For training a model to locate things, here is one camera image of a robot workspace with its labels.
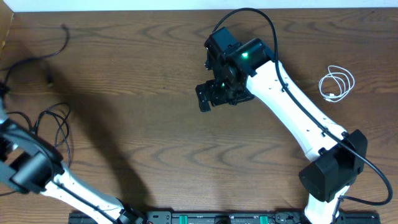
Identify white USB cable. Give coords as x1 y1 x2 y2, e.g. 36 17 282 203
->
318 65 356 103

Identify black USB cable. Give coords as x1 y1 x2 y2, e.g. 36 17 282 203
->
1 24 70 90

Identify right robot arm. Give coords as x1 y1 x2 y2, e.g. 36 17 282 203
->
195 27 368 223

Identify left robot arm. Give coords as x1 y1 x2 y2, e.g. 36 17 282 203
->
1 96 148 223

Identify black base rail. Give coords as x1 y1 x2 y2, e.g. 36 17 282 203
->
68 205 382 224

